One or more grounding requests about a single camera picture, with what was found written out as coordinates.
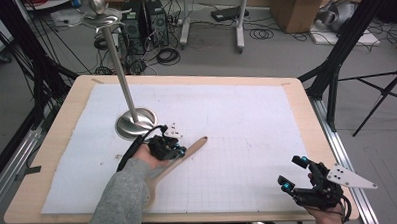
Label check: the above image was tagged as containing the open cardboard box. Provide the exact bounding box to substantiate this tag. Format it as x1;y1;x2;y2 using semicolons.
270;0;335;35

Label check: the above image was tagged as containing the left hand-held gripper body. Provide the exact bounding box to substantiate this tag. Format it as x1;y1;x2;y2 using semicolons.
146;122;186;162

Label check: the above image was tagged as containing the black computer tower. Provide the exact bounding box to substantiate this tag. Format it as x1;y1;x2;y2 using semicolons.
120;0;148;57
145;0;170;48

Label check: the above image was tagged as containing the beige slotted spoon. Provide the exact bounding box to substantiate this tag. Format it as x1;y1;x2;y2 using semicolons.
138;136;212;212

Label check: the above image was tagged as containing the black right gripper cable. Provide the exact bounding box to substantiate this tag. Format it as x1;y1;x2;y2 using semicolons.
338;192;354;224

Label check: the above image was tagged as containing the black tape strip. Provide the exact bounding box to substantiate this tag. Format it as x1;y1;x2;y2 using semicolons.
14;165;43;181

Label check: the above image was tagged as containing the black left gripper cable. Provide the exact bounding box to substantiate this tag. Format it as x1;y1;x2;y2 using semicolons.
114;123;172;173

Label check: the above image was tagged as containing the black flat device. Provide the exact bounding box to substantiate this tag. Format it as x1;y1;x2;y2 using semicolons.
210;4;251;24

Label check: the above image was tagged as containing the black tripod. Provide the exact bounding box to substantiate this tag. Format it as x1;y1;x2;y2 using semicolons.
338;64;397;138

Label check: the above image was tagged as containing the metal utensil stand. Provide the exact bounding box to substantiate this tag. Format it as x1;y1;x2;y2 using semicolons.
81;0;159;143

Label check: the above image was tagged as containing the white grid paper mat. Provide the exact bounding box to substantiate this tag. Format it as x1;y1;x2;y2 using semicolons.
35;76;309;222

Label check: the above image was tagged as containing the person's right hand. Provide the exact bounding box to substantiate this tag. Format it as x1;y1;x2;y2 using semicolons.
303;171;345;224

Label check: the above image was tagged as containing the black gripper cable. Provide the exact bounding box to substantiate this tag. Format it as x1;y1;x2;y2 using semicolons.
114;123;172;173
338;192;354;224

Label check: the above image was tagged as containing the grey bag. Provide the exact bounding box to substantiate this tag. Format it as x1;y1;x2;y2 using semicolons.
316;0;360;34

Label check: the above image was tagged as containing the black coiled cable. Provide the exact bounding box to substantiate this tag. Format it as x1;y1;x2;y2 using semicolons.
248;27;276;42
155;47;182;66

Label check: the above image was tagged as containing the black metal frame post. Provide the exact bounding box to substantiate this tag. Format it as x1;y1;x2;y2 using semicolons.
295;0;397;134
0;0;82;133

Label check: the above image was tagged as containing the white stand leg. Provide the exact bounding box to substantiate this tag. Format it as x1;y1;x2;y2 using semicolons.
234;0;253;55
177;0;197;50

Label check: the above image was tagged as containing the aluminium rail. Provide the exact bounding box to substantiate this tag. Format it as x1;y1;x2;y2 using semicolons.
310;95;381;224
0;125;47;218

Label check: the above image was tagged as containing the white foam board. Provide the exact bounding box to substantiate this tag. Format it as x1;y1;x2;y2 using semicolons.
307;20;382;50

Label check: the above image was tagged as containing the person's left hand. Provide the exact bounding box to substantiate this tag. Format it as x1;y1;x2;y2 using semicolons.
132;142;171;171

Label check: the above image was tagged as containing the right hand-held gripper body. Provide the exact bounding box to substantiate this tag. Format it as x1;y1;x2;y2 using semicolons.
289;159;379;213

